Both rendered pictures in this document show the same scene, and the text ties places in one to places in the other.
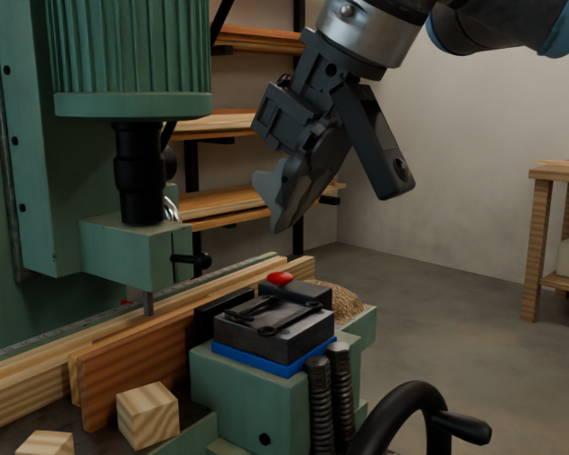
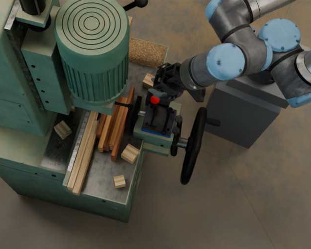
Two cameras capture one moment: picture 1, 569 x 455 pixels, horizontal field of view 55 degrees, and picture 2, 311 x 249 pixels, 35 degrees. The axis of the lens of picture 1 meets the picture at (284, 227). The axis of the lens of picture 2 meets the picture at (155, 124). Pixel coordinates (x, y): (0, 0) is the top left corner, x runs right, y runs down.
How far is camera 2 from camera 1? 134 cm
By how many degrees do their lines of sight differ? 61
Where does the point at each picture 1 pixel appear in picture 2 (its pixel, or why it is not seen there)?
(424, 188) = not seen: outside the picture
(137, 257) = (105, 110)
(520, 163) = not seen: outside the picture
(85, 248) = (74, 103)
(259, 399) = (161, 141)
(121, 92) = (110, 99)
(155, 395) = (132, 150)
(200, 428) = (141, 146)
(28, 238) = (50, 106)
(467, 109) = not seen: outside the picture
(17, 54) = (46, 78)
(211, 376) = (142, 136)
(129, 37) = (113, 89)
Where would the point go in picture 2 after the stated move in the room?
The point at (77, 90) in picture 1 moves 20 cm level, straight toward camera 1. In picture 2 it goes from (93, 102) to (141, 155)
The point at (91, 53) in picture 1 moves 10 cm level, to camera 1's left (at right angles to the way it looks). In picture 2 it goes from (99, 96) to (64, 108)
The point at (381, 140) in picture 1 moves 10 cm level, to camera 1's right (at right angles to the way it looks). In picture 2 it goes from (198, 91) to (229, 80)
